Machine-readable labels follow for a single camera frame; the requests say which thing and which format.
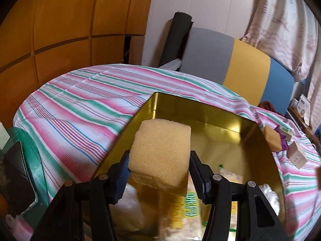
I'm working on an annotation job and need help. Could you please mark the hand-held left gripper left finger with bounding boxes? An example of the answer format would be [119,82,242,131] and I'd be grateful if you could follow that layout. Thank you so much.
[30,150,131,241]

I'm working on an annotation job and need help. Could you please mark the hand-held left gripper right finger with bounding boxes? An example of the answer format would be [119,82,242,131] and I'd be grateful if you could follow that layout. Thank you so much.
[189,151,284,241]

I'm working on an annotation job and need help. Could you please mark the green printed snack packet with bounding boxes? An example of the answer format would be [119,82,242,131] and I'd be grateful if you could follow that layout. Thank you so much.
[160,176,208,241]

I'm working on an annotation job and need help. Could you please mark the white bubble wrap bundle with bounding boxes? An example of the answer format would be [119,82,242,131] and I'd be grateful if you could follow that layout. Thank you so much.
[258,184,280,216]
[109,183,151,231]

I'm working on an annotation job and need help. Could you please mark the pink yellow plastic packet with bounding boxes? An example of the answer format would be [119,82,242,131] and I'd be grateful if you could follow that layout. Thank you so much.
[218,164,246,184]

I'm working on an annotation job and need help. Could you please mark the yellow sponge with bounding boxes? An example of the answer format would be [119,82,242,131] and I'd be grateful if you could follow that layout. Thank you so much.
[128,118,192,195]

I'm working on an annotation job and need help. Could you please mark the gold metal tin box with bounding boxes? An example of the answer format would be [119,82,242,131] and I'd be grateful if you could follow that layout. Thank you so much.
[83,92,286,241]

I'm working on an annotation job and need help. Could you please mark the purple cloth pouch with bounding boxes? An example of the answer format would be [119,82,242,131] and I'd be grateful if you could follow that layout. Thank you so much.
[274,127,291,151]

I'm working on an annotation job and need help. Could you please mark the small green white box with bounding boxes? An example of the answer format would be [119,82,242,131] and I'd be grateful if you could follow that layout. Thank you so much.
[278,128,294,142]

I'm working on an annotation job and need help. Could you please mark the cream printed box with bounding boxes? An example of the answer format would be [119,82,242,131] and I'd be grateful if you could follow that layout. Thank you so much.
[287,142,308,168]

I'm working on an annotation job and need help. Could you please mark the pink green striped blanket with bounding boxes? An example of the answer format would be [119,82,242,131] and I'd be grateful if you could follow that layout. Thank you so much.
[12,64,321,241]

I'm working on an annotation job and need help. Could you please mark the green plastic stool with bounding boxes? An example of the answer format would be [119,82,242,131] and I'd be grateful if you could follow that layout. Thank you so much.
[5,127,51,216]

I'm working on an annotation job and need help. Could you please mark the dark tablet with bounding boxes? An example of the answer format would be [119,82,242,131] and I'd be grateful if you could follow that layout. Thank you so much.
[4,141,38,215]

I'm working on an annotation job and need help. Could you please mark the maroon cloth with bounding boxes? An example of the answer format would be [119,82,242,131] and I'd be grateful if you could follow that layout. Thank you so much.
[258,101,284,117]

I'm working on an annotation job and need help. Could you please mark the pink plastic item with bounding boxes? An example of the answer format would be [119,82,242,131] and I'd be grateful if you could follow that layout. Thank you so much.
[6,214,33,239]

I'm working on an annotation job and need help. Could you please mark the wooden shelf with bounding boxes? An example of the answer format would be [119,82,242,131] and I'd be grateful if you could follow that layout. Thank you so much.
[288,94,321,145]

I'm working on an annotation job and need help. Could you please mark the white plank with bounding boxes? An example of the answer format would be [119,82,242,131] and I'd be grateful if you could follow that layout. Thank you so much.
[159,58,183,72]

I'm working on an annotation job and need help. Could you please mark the white boxes on shelf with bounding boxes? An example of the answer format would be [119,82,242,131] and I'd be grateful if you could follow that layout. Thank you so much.
[297,94,312,126]

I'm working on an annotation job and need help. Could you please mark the grey yellow blue headboard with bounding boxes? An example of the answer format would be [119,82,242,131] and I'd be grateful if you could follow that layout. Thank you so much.
[179,28,294,114]

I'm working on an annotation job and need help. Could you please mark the black rolled mat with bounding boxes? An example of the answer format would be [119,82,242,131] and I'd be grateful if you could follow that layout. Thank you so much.
[158,11,193,67]

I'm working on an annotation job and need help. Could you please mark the wooden wardrobe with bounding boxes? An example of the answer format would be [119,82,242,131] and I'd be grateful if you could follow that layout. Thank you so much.
[0,0,157,128]

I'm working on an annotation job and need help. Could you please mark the pale patterned curtain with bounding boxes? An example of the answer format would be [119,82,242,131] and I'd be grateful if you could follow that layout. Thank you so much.
[241,0,321,111]

